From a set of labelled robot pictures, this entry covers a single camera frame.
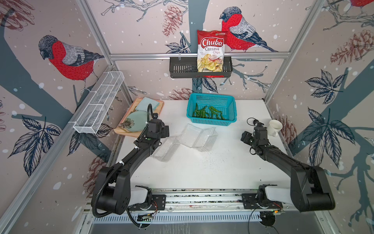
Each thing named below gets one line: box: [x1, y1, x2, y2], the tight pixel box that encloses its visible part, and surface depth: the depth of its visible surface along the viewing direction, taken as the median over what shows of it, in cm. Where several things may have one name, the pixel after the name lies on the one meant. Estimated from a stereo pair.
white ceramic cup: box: [267, 119, 283, 137], surface depth 96 cm
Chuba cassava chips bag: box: [197, 29, 227, 73], surface depth 87 cm
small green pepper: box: [209, 106, 225, 120], surface depth 116 cm
